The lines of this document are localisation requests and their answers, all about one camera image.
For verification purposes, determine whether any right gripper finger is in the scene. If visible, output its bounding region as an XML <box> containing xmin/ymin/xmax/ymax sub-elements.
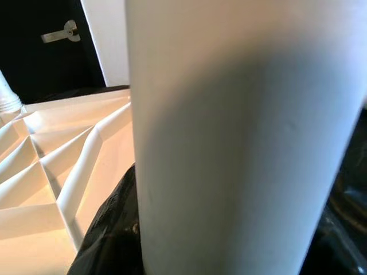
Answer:
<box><xmin>68</xmin><ymin>162</ymin><xmax>146</xmax><ymax>275</ymax></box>

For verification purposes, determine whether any white plastic table top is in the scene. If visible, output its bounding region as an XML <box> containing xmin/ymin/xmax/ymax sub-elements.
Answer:
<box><xmin>0</xmin><ymin>87</ymin><xmax>141</xmax><ymax>275</ymax></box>

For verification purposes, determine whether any white plastic table leg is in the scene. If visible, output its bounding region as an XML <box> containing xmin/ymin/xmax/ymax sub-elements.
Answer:
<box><xmin>124</xmin><ymin>0</ymin><xmax>367</xmax><ymax>275</ymax></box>
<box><xmin>0</xmin><ymin>70</ymin><xmax>23</xmax><ymax>115</ymax></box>

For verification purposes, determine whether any black door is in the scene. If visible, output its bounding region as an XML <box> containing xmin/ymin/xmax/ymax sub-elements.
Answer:
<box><xmin>0</xmin><ymin>0</ymin><xmax>107</xmax><ymax>105</ymax></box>

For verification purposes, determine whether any metal door handle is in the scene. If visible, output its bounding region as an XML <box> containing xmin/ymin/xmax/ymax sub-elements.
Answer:
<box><xmin>41</xmin><ymin>19</ymin><xmax>79</xmax><ymax>44</ymax></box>

